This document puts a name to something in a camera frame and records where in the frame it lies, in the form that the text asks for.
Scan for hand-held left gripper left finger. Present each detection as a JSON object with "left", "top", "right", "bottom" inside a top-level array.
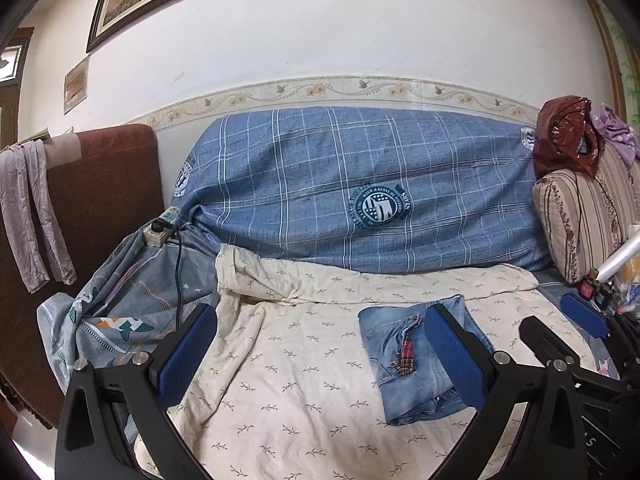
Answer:
[{"left": 54, "top": 302, "right": 219, "bottom": 480}]

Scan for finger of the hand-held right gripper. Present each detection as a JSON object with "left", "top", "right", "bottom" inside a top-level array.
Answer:
[
  {"left": 560, "top": 292, "right": 613, "bottom": 338},
  {"left": 519, "top": 316, "right": 577, "bottom": 367}
]

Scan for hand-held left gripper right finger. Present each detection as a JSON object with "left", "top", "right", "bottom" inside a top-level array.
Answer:
[{"left": 424, "top": 304, "right": 596, "bottom": 480}]

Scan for blue denim pants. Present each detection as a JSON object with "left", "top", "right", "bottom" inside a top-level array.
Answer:
[{"left": 357, "top": 295, "right": 496, "bottom": 427}]

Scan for small red-label bottle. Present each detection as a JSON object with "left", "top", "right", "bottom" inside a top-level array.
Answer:
[{"left": 579, "top": 269, "right": 601, "bottom": 301}]

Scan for clear plastic bag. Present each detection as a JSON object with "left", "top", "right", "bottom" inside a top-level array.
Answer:
[{"left": 612, "top": 260, "right": 640, "bottom": 316}]

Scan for clear plastic film roll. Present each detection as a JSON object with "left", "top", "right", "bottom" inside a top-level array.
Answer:
[{"left": 595, "top": 232, "right": 640, "bottom": 281}]

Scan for grey patterned blanket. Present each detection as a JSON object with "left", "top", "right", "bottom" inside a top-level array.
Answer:
[{"left": 37, "top": 230, "right": 221, "bottom": 441}]

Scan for striped floral pillow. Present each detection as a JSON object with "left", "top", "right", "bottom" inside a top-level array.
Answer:
[{"left": 531, "top": 142, "right": 640, "bottom": 285}]

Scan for cream leaf-print bed sheet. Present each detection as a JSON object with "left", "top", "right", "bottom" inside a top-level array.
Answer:
[{"left": 132, "top": 244, "right": 601, "bottom": 480}]

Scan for white power strip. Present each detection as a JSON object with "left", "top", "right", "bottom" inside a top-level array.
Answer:
[{"left": 142, "top": 205, "right": 181, "bottom": 247}]

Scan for red-brown plastic bag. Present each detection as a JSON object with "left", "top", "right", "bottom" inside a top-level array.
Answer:
[{"left": 532, "top": 95, "right": 607, "bottom": 180}]

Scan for purple cloth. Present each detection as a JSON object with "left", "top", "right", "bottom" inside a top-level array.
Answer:
[{"left": 590, "top": 104, "right": 640, "bottom": 163}]

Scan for brown headboard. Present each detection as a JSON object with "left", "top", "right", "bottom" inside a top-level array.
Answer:
[{"left": 0, "top": 124, "right": 166, "bottom": 431}]

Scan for grey hanging cloth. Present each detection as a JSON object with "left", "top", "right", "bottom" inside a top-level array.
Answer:
[{"left": 0, "top": 140, "right": 77, "bottom": 294}]

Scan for blue plaid quilt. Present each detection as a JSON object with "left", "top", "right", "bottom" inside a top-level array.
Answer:
[{"left": 172, "top": 106, "right": 551, "bottom": 275}]

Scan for wooden door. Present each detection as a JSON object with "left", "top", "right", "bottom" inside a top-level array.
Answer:
[{"left": 0, "top": 27, "right": 35, "bottom": 146}]

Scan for black power cable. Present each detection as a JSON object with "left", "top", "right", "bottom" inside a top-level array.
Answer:
[{"left": 152, "top": 217, "right": 183, "bottom": 333}]

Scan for thin black cable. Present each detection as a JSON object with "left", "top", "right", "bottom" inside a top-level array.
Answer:
[{"left": 575, "top": 110, "right": 601, "bottom": 281}]

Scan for small wall picture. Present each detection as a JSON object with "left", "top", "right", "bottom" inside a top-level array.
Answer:
[{"left": 63, "top": 55, "right": 90, "bottom": 115}]

